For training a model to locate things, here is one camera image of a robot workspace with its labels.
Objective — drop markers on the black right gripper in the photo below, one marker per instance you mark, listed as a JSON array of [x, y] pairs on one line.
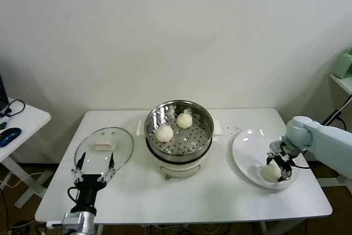
[[287, 152]]

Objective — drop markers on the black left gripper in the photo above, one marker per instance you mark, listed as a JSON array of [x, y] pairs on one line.
[[88, 188]]

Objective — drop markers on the white steamed baozi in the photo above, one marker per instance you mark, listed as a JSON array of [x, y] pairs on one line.
[[165, 133], [184, 120], [270, 174]]

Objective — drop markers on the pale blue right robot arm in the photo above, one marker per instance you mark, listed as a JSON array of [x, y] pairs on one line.
[[324, 141]]

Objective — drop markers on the stainless steel steamer basket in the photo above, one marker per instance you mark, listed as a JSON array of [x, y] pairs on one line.
[[198, 136]]

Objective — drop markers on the round glass pot lid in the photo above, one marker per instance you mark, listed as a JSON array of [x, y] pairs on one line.
[[101, 138]]

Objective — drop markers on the large white plate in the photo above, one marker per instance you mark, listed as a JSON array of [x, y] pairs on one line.
[[247, 152]]

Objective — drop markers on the white electric cooker base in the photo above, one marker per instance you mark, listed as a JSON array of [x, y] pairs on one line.
[[178, 167]]

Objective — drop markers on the white side table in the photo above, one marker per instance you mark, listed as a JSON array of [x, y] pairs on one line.
[[30, 114]]

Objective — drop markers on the blue computer mouse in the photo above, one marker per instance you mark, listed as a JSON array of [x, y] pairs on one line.
[[9, 135]]

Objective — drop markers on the mint green box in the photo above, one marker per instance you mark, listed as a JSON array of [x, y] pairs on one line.
[[345, 64]]

